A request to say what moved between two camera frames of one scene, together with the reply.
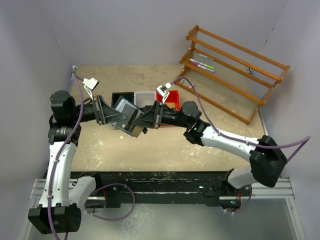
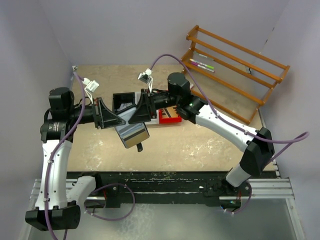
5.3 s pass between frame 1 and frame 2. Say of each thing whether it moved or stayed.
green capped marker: stayed
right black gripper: moved
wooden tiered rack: stayed
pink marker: stayed
